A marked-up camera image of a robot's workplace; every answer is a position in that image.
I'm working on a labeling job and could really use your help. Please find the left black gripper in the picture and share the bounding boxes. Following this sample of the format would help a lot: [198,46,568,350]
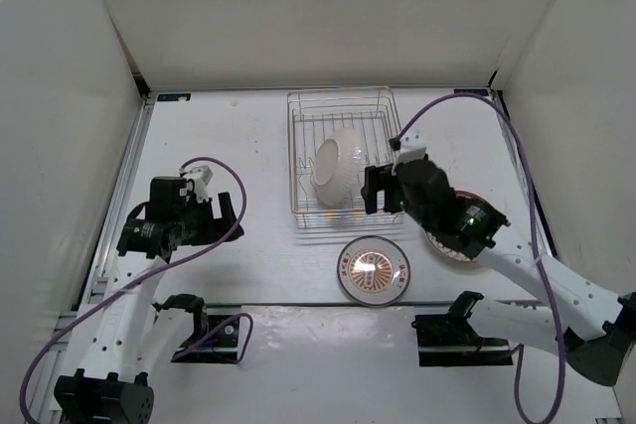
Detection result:
[174,191,243,245]

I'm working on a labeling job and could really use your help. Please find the white ribbed bowl plate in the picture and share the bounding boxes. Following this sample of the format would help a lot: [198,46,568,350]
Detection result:
[310,128,364,207]

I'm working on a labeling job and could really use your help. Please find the wire dish rack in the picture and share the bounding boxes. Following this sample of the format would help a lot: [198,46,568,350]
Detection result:
[287,86,401,230]

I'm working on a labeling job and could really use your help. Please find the orange floral rim plate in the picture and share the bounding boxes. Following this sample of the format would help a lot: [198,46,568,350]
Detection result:
[424,190,507,263]

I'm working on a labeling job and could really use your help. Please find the red sunburst printed plate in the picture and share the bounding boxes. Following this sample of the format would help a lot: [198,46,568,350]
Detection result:
[337,235,411,308]

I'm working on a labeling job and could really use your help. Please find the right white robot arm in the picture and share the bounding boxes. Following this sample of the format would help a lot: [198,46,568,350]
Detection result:
[361,157,635,387]

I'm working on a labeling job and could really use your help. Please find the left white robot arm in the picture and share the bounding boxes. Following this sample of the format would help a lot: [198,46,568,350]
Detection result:
[54,166,243,423]

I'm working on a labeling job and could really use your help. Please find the blue label sticker right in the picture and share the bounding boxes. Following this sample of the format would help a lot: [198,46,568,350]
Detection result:
[453,88,490,97]

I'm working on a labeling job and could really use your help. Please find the blue label sticker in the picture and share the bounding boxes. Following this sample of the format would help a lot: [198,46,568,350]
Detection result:
[453,88,490,97]
[156,93,192,102]

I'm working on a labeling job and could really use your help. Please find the blue label sticker left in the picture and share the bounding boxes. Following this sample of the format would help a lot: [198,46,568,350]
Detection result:
[156,93,192,102]

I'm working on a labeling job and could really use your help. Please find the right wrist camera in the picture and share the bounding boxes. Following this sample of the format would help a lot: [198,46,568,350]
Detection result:
[389,130,427,175]

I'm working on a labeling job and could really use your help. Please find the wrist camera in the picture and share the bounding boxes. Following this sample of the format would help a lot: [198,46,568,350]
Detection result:
[389,130,427,175]
[179,165,213,202]

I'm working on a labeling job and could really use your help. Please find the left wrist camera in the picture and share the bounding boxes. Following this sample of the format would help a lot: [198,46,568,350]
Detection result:
[179,165,213,202]

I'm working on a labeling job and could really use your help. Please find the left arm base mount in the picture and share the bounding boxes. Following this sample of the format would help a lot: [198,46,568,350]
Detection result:
[171,312,254,365]

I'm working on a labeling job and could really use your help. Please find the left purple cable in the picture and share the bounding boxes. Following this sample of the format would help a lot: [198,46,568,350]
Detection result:
[19,156,254,423]

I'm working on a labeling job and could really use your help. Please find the purple cable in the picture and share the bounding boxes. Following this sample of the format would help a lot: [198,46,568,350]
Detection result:
[19,156,254,423]
[397,90,568,423]

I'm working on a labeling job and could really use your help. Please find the left aluminium rail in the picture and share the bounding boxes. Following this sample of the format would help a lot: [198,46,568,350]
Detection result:
[28,88,155,423]

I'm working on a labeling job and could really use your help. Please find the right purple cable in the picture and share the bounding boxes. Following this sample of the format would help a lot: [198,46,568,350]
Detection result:
[397,90,568,423]

